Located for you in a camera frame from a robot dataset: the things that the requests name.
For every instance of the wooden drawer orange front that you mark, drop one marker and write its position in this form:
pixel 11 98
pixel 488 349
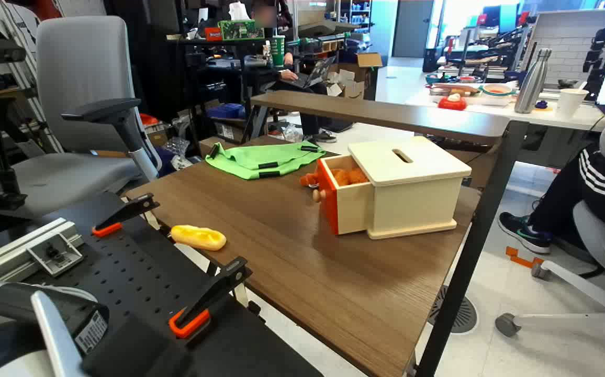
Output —
pixel 353 202

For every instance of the robot base black white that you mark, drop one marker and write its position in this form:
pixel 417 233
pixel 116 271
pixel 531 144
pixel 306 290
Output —
pixel 15 336

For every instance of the light wooden chest box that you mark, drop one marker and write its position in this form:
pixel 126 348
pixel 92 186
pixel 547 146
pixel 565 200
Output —
pixel 413 189

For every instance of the green plastic sheet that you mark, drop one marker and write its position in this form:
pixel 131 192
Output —
pixel 260 160

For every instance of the seated person dark clothes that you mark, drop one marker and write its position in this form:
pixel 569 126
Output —
pixel 283 70

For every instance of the long brown bench table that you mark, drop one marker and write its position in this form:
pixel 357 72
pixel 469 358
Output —
pixel 398 115

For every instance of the green drink can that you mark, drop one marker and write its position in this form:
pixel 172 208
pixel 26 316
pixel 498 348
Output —
pixel 278 50

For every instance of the cardboard box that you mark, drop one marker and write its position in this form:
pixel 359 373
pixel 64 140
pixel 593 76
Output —
pixel 369 59

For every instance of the green box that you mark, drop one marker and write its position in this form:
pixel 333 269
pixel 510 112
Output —
pixel 241 30

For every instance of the orange object on desk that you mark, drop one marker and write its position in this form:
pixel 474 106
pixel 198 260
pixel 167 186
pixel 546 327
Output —
pixel 452 103

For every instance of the orange floor marker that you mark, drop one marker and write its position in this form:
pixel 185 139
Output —
pixel 523 257

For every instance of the grey office chair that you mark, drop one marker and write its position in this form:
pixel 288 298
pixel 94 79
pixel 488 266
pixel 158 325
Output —
pixel 82 76

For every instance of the white paper cup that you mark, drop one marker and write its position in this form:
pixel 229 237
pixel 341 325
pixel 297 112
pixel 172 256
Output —
pixel 571 103

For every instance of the seated person striped trousers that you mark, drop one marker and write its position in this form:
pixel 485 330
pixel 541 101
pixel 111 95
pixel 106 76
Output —
pixel 587 179

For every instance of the white pegboard panel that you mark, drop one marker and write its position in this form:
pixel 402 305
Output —
pixel 560 41

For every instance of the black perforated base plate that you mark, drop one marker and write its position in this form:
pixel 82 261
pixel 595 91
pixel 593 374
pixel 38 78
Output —
pixel 142 279

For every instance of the aluminium rail profile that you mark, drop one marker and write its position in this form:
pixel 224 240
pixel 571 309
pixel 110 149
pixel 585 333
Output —
pixel 15 250

